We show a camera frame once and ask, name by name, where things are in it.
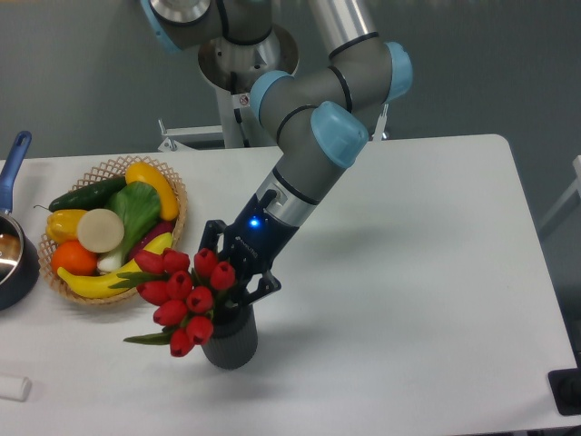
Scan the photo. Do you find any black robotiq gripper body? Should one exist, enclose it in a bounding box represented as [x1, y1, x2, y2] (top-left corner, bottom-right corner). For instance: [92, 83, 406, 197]
[222, 193, 299, 278]

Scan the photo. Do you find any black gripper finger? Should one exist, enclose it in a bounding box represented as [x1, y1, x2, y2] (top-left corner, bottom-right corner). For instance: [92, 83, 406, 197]
[226, 270, 281, 309]
[198, 220, 229, 254]

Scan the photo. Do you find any red tulip bouquet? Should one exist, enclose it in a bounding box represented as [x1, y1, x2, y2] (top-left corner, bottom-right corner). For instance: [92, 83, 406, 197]
[119, 248, 237, 357]

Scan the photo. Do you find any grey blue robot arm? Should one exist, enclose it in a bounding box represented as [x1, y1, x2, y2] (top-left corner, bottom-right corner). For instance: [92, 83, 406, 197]
[142, 1, 413, 308]

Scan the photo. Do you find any dark grey ribbed vase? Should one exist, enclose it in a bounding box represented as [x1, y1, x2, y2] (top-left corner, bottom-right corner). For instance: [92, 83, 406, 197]
[202, 306, 258, 370]

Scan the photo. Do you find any purple eggplant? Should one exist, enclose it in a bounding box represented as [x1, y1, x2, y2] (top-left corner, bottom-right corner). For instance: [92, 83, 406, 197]
[127, 221, 174, 261]

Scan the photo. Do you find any green bok choy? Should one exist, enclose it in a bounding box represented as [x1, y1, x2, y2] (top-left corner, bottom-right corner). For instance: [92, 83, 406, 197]
[97, 182, 161, 274]

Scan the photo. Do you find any beige round disc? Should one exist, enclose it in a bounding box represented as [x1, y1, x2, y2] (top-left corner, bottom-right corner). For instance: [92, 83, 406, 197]
[76, 209, 124, 253]

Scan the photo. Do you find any woven wicker basket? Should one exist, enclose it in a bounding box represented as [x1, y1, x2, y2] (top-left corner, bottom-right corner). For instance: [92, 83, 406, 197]
[38, 155, 188, 305]

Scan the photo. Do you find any dark green cucumber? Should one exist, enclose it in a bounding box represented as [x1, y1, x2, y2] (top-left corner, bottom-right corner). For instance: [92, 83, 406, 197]
[34, 176, 126, 213]

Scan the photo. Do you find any long yellow banana squash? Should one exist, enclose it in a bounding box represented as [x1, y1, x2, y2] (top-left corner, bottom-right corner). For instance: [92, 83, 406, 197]
[57, 259, 157, 302]

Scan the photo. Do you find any orange fruit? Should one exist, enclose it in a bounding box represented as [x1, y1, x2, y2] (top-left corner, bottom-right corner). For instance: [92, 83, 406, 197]
[51, 241, 97, 276]

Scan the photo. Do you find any yellow bell pepper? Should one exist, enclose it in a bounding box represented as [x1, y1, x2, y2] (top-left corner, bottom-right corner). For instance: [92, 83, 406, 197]
[45, 209, 87, 244]

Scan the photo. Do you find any white cylinder roll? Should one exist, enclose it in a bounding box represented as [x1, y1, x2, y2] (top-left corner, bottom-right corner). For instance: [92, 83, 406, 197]
[0, 373, 33, 402]

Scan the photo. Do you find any black device at table edge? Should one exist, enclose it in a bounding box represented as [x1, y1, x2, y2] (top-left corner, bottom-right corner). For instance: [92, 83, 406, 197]
[548, 368, 581, 416]

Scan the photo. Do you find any white furniture piece right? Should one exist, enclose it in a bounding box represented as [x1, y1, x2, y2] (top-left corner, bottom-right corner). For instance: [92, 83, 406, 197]
[538, 155, 580, 238]

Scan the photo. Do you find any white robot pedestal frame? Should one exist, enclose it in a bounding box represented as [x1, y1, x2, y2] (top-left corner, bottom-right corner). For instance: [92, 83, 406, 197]
[156, 85, 390, 153]

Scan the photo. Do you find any blue handled dark saucepan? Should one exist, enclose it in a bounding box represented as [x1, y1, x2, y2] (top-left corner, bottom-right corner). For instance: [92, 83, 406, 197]
[1, 131, 40, 311]

